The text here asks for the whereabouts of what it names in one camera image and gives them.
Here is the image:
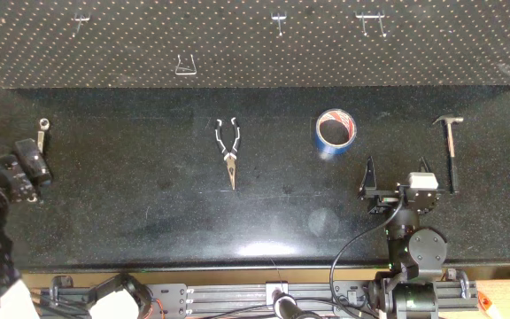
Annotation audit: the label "orange and white object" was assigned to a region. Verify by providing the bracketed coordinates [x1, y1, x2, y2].
[477, 290, 504, 319]

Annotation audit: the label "black pegboard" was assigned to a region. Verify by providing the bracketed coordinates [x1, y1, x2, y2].
[0, 0, 510, 89]

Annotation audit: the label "metal hook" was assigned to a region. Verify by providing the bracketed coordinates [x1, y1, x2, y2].
[174, 53, 198, 76]
[270, 12, 288, 37]
[354, 11, 388, 39]
[72, 12, 91, 39]

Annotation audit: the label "mounting rail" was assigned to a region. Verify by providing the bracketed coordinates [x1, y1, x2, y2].
[37, 268, 480, 319]

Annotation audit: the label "hammer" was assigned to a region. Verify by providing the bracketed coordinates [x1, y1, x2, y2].
[431, 114, 465, 195]

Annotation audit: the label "black cable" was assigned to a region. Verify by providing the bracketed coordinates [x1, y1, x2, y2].
[328, 194, 406, 319]

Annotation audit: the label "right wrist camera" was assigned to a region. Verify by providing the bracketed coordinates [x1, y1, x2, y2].
[406, 171, 440, 191]

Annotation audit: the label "roll of blue tape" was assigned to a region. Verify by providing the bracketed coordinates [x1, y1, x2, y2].
[314, 108, 358, 156]

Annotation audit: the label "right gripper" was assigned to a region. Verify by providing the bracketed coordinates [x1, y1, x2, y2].
[359, 155, 442, 216]

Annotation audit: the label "black and white pliers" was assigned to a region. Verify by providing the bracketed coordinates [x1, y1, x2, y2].
[213, 116, 242, 191]

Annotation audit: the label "wrench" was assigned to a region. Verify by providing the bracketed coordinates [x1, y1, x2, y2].
[27, 117, 51, 204]

